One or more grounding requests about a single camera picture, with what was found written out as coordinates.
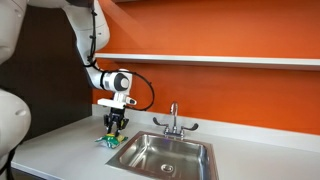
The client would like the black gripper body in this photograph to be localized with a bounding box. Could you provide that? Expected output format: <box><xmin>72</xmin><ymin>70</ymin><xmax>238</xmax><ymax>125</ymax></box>
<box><xmin>103</xmin><ymin>106</ymin><xmax>130</xmax><ymax>130</ymax></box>

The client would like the green snack packet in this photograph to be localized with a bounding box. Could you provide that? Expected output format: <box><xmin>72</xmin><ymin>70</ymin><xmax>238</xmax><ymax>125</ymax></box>
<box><xmin>94</xmin><ymin>132</ymin><xmax>129</xmax><ymax>150</ymax></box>

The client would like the stainless steel sink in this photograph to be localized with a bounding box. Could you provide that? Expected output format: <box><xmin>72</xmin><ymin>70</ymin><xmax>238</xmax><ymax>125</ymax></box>
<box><xmin>105</xmin><ymin>130</ymin><xmax>220</xmax><ymax>180</ymax></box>

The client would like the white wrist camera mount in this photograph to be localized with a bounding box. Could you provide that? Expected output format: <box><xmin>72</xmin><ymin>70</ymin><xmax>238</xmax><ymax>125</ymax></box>
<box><xmin>96</xmin><ymin>95</ymin><xmax>138</xmax><ymax>110</ymax></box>

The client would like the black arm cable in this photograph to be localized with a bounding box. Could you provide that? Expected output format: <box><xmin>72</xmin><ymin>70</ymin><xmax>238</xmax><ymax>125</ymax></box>
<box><xmin>86</xmin><ymin>9</ymin><xmax>156</xmax><ymax>112</ymax></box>

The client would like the chrome faucet with black handles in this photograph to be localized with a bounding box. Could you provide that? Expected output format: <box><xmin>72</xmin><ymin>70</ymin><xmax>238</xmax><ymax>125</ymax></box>
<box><xmin>152</xmin><ymin>101</ymin><xmax>200</xmax><ymax>141</ymax></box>

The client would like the white wall shelf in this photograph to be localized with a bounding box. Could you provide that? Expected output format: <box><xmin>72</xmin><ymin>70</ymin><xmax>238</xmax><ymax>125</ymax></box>
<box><xmin>94</xmin><ymin>52</ymin><xmax>320</xmax><ymax>72</ymax></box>

